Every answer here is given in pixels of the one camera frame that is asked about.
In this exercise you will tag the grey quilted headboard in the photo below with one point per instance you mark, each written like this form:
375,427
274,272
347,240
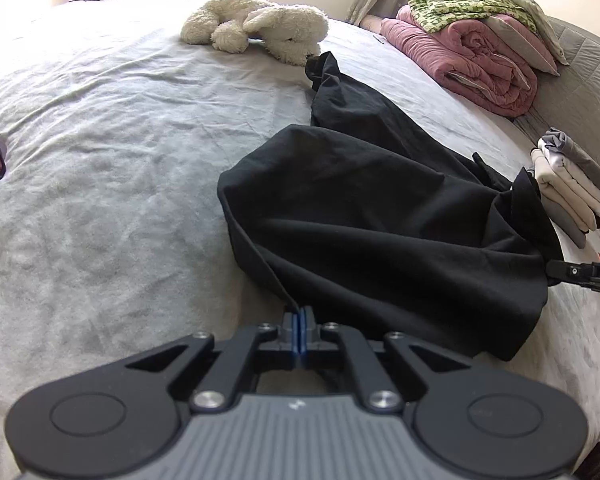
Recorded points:
569,101

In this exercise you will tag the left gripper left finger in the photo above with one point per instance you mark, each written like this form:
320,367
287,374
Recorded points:
238,363

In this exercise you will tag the maroon grey pillow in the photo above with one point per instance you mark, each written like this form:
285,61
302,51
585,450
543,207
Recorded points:
519,38

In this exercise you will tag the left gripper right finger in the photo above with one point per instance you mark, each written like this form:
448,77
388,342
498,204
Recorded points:
351,361

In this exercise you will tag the grey bed sheet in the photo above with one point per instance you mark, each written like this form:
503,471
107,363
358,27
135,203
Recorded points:
112,238

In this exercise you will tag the black garment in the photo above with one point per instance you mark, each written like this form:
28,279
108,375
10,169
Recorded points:
366,219

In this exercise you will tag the white plush dog toy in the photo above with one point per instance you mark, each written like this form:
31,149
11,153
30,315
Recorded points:
290,32

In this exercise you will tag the cream folded garment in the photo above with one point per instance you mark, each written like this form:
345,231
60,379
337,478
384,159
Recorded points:
562,188

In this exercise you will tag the green patterned blanket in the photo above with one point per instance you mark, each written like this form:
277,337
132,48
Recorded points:
434,15

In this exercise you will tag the grey folded top garment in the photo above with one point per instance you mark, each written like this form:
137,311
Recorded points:
559,142

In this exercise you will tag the maroon folded quilt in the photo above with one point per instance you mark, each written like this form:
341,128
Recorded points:
467,58

